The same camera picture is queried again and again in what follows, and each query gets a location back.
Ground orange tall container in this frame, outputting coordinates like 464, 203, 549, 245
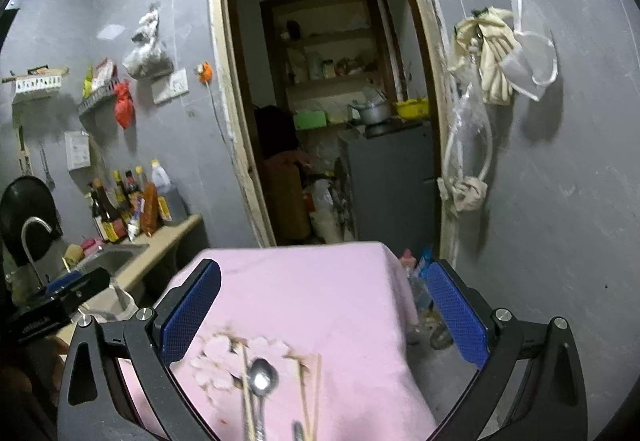
264, 151, 311, 243

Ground green box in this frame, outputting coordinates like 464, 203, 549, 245
293, 110, 328, 131

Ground black pump bottle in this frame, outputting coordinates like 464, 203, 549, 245
90, 188, 107, 242

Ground grey fridge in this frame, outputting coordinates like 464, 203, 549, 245
342, 121, 441, 257

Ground white hose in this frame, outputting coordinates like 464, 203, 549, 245
442, 71, 493, 187

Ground person's left hand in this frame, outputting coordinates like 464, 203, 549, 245
20, 336, 70, 374

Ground person's left forearm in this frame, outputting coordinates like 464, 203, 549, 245
0, 361, 60, 441

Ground black wok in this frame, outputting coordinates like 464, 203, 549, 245
0, 175, 63, 267

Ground red snack packet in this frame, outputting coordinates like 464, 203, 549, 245
92, 58, 118, 87

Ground dark sauce bottle yellow cap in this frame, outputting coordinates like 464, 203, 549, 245
114, 170, 132, 222

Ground clear plastic bottle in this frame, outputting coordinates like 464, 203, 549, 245
409, 268, 432, 314

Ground hanging bag of dried goods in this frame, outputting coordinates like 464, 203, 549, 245
122, 4, 175, 81

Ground worn door frame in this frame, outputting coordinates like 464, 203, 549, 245
206, 0, 461, 267

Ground beige rubber gloves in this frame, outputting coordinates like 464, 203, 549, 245
448, 6, 516, 106

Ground black cloth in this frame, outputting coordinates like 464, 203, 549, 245
255, 105, 301, 162

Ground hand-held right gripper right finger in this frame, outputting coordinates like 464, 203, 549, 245
425, 258, 588, 441

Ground yellow basin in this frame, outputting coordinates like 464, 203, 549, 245
392, 97, 430, 119

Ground white basket shelf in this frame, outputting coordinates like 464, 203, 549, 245
2, 66, 70, 97

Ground white wall box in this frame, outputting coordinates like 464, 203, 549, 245
64, 130, 92, 170

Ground pink floral cloth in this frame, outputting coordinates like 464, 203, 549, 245
117, 241, 441, 441

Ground white wall socket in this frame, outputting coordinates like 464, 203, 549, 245
151, 68, 190, 104

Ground large oil jug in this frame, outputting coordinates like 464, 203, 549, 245
150, 158, 187, 226

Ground beige kitchen counter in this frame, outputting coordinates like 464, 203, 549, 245
55, 214, 203, 352

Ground clear plastic bag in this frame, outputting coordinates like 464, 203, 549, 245
447, 81, 488, 182

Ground hanging wooden spatula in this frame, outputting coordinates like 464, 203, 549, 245
15, 121, 33, 174

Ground red plastic bag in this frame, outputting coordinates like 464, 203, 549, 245
114, 80, 136, 129

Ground metal wall rack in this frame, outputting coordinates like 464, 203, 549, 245
77, 76, 121, 117

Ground white plastic bag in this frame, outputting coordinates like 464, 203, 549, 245
310, 178, 346, 242

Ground curved metal faucet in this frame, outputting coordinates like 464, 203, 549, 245
21, 216, 61, 287

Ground orange seasoning packet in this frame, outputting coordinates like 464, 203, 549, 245
140, 181, 160, 234

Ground wooden shelf unit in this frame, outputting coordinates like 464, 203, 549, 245
260, 0, 396, 122

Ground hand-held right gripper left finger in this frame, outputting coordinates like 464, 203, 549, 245
56, 258, 222, 441

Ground metal cooking pot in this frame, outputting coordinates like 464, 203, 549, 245
350, 100, 392, 126

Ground dark sauce bottle black cap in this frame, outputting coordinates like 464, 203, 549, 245
125, 170, 142, 212

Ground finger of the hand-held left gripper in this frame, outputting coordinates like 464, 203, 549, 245
50, 267, 111, 309
44, 270, 83, 296

